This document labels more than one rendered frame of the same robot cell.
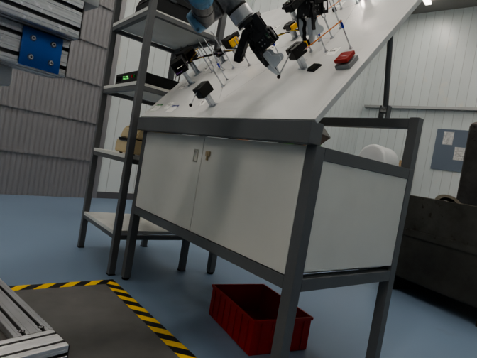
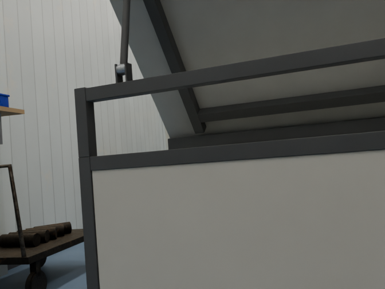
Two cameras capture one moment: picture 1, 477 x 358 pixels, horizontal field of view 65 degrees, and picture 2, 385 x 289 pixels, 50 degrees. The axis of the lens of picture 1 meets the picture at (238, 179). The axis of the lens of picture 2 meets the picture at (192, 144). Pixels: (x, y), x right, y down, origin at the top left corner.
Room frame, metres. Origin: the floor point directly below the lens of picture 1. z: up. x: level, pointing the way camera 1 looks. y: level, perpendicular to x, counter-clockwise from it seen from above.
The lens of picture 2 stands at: (2.68, -0.93, 0.77)
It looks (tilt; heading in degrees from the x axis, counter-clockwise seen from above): 2 degrees up; 152
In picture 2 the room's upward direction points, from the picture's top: 4 degrees counter-clockwise
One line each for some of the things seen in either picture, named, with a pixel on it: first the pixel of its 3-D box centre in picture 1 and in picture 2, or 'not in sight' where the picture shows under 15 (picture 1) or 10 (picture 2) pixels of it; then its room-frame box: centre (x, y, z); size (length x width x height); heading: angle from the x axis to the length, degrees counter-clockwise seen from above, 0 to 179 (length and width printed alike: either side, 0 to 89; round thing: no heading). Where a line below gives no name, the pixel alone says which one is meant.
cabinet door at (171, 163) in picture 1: (167, 175); not in sight; (1.77, 0.33, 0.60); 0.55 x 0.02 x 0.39; 39
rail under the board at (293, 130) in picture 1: (203, 127); (314, 133); (1.55, 0.17, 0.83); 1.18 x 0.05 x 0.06; 39
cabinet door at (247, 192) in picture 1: (239, 195); not in sight; (1.35, -0.01, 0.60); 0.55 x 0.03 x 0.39; 39
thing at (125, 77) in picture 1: (152, 85); not in sight; (2.31, 0.61, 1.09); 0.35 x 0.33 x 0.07; 39
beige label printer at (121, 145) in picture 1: (147, 140); not in sight; (2.28, 0.58, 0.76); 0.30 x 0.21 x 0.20; 133
